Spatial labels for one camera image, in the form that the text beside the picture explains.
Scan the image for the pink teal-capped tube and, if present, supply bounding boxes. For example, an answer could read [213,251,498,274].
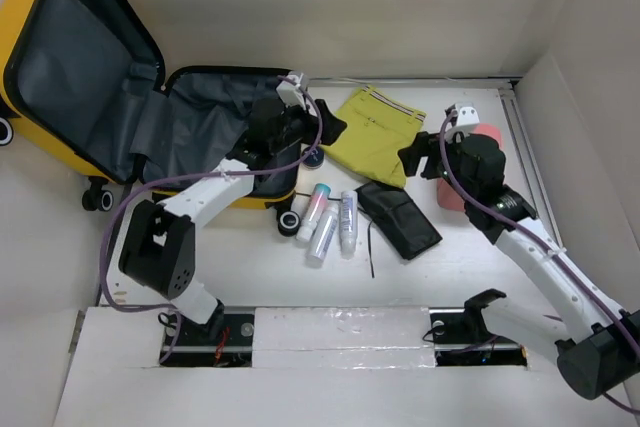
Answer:
[296,183,331,242]

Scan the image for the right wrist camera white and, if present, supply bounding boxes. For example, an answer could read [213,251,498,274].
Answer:
[445,102,480,142]

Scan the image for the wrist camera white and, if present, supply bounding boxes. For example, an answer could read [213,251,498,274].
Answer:
[445,102,480,142]
[276,71,309,107]

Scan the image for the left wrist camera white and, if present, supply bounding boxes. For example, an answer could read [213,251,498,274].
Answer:
[276,71,309,107]

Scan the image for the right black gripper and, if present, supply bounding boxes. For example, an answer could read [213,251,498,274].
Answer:
[397,126,476,202]

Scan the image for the black pouch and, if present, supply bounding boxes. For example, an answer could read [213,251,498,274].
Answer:
[355,181,442,260]

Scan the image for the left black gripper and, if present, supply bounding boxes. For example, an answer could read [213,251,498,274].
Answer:
[270,97,345,156]

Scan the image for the yellow-green shorts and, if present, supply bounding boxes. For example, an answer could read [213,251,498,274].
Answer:
[323,86,426,188]

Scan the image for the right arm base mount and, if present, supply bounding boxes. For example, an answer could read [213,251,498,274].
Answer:
[422,289,528,367]

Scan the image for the white foam board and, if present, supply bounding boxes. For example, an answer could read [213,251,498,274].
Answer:
[252,307,435,370]

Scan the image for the dark blue round jar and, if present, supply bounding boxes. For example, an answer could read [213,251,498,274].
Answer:
[302,147,325,170]

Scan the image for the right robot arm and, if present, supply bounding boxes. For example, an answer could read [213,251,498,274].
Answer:
[399,131,639,400]

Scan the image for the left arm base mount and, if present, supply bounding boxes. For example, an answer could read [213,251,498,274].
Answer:
[158,309,255,368]

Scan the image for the yellow hard-shell suitcase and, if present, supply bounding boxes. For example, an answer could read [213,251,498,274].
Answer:
[1,0,298,210]

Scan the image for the pink cosmetic case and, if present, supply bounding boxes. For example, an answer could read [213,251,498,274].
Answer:
[436,123,502,213]

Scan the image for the white bottle blue print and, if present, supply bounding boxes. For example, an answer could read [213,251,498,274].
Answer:
[340,190,358,257]

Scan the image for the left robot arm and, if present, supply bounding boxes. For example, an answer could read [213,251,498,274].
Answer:
[118,99,347,344]

